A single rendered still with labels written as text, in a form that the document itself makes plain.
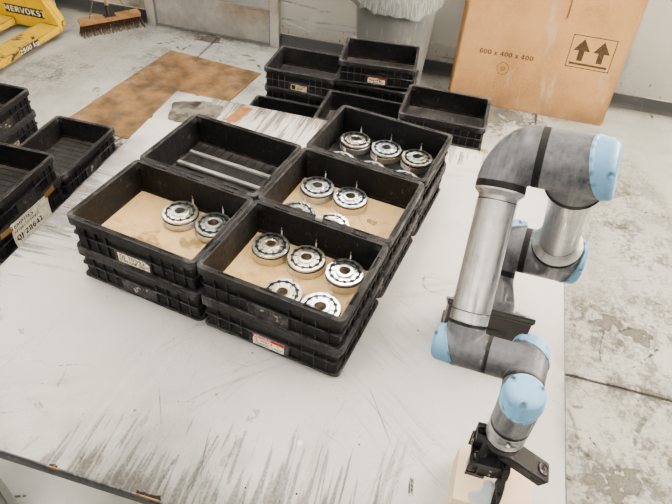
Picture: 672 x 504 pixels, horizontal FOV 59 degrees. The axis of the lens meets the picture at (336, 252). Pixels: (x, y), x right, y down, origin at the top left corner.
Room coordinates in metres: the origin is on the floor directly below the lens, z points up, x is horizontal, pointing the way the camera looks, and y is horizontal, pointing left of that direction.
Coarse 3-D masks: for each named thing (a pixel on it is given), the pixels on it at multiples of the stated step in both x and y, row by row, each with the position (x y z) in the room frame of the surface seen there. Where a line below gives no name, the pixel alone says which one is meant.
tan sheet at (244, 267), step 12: (252, 240) 1.22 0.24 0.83; (240, 252) 1.17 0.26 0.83; (240, 264) 1.13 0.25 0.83; (252, 264) 1.13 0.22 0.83; (240, 276) 1.08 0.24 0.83; (252, 276) 1.09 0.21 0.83; (264, 276) 1.09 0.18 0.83; (276, 276) 1.09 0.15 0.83; (288, 276) 1.10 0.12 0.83; (312, 288) 1.06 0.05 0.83; (324, 288) 1.06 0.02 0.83; (348, 300) 1.03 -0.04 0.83
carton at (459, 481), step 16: (464, 448) 0.67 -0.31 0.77; (464, 464) 0.63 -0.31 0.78; (464, 480) 0.60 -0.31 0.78; (480, 480) 0.60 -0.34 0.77; (512, 480) 0.61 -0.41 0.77; (528, 480) 0.61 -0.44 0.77; (448, 496) 0.59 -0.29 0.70; (464, 496) 0.56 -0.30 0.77; (512, 496) 0.57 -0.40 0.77; (528, 496) 0.57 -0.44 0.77
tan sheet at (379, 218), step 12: (312, 204) 1.41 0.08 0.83; (324, 204) 1.41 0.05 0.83; (372, 204) 1.43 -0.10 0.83; (384, 204) 1.43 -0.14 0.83; (348, 216) 1.36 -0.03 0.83; (360, 216) 1.37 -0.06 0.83; (372, 216) 1.37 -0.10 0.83; (384, 216) 1.38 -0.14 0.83; (396, 216) 1.38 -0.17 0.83; (360, 228) 1.31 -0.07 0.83; (372, 228) 1.32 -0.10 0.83; (384, 228) 1.32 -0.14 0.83
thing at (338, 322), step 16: (272, 208) 1.25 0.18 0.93; (320, 224) 1.20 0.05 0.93; (224, 240) 1.11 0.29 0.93; (368, 240) 1.15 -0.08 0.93; (208, 256) 1.05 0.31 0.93; (384, 256) 1.11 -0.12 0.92; (208, 272) 0.99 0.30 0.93; (368, 272) 1.03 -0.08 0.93; (240, 288) 0.96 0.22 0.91; (256, 288) 0.95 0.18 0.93; (288, 304) 0.92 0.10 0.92; (304, 304) 0.91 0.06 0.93; (352, 304) 0.93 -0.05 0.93; (320, 320) 0.89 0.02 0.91; (336, 320) 0.87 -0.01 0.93
